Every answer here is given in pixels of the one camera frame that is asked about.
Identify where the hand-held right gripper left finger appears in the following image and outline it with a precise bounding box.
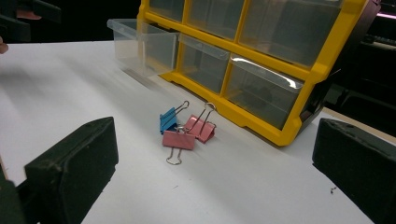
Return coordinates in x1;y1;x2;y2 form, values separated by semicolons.
23;116;120;224

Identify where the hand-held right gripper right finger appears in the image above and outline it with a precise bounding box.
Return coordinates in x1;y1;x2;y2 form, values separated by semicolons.
312;117;396;224

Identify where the yellow black drawer organizer cabinet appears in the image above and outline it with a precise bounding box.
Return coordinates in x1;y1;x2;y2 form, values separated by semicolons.
136;0;382;147

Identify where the blue binder clip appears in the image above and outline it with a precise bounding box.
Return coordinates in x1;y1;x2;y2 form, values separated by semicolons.
159;100;191;135

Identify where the pink binder clip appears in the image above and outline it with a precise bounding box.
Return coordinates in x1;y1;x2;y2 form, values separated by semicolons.
162;125;196;166
183;102;218;144

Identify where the clear plastic pulled-out drawer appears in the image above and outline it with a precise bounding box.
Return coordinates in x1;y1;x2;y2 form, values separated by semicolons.
106;18;180;77

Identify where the grid of clear cabinet drawers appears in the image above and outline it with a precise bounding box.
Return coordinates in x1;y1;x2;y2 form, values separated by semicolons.
148;0;344;131

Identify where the white table board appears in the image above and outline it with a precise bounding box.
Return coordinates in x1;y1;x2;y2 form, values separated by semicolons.
0;40;396;224

